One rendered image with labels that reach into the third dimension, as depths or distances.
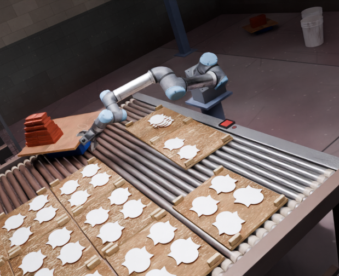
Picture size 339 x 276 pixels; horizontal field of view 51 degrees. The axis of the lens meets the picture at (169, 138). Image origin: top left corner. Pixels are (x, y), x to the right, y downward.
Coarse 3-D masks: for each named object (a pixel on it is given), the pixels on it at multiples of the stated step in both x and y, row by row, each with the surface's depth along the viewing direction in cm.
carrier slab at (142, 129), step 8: (152, 112) 270; (160, 112) 266; (168, 112) 262; (176, 112) 258; (144, 120) 263; (176, 120) 247; (128, 128) 260; (136, 128) 256; (144, 128) 252; (152, 128) 248; (160, 128) 244; (168, 128) 241; (176, 128) 237; (136, 136) 246; (144, 136) 242; (152, 136) 238; (160, 136) 235
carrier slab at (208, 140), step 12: (180, 132) 231; (192, 132) 226; (204, 132) 222; (216, 132) 217; (156, 144) 228; (192, 144) 214; (204, 144) 210; (216, 144) 206; (168, 156) 211; (204, 156) 200
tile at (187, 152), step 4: (184, 148) 211; (188, 148) 210; (192, 148) 209; (196, 148) 207; (180, 152) 209; (184, 152) 208; (188, 152) 206; (192, 152) 205; (196, 152) 204; (180, 156) 206; (184, 156) 204; (188, 156) 203; (192, 156) 202
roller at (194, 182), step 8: (112, 136) 263; (120, 136) 258; (128, 144) 244; (136, 152) 235; (144, 152) 227; (152, 160) 218; (160, 160) 213; (168, 168) 205; (176, 168) 202; (176, 176) 199; (184, 176) 193; (192, 184) 187; (200, 184) 182; (264, 224) 148; (272, 224) 146
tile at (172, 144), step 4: (168, 140) 225; (172, 140) 224; (176, 140) 222; (180, 140) 221; (184, 140) 220; (164, 144) 223; (168, 144) 221; (172, 144) 220; (176, 144) 218; (180, 144) 217; (164, 148) 220; (168, 148) 217; (172, 148) 216; (176, 148) 214
